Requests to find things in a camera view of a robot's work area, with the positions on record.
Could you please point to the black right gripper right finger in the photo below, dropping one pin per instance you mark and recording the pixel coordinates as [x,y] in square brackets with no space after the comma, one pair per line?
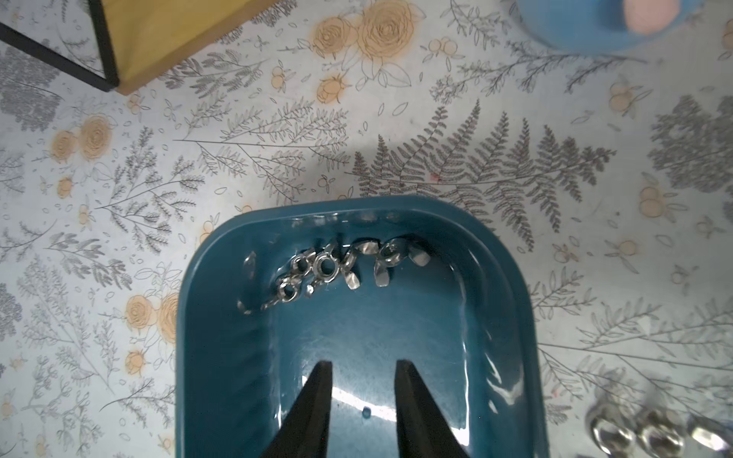
[422,430]

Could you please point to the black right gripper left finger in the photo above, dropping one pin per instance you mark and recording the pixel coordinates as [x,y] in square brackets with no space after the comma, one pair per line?
[305,431]

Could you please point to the steel wing nut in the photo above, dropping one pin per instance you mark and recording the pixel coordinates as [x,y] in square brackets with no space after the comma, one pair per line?
[711,434]
[660,433]
[610,430]

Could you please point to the teal plastic storage tray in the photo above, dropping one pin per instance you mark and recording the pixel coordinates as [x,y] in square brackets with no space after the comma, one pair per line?
[464,320]

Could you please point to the pile of steel wing nuts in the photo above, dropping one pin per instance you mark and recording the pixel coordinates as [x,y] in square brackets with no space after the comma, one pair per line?
[309,270]

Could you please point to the floral table mat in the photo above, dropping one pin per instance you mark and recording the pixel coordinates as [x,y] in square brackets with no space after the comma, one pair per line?
[607,177]

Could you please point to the wooden three-tier shelf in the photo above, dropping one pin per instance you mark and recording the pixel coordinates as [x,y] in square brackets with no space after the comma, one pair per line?
[137,41]

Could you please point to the peach pig plush blue trousers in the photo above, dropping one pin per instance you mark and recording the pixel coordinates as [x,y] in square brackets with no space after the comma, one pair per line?
[600,26]

